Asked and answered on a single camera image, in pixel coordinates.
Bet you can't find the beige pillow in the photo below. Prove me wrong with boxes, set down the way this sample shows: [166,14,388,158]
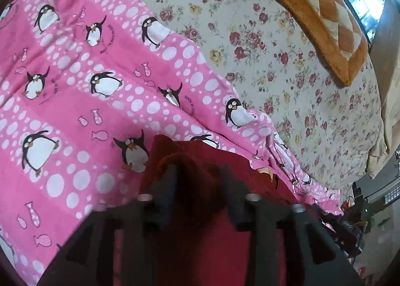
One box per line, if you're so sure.
[365,51,400,181]

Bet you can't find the dark red fleece garment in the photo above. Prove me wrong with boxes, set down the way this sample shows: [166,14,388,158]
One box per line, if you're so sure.
[112,134,315,286]

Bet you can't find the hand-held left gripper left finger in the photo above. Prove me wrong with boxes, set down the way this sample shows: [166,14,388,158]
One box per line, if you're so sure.
[37,163,179,286]

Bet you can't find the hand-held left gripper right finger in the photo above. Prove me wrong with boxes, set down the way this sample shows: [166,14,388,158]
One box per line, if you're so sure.
[219,165,367,286]

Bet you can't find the floral bed sheet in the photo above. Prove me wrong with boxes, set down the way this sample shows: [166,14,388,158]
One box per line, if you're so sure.
[54,0,386,207]

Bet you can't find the orange checkered plush mat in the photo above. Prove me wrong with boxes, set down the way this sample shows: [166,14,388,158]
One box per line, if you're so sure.
[240,0,370,87]

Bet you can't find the pink penguin print blanket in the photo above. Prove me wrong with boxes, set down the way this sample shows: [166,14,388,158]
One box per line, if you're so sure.
[0,0,345,286]

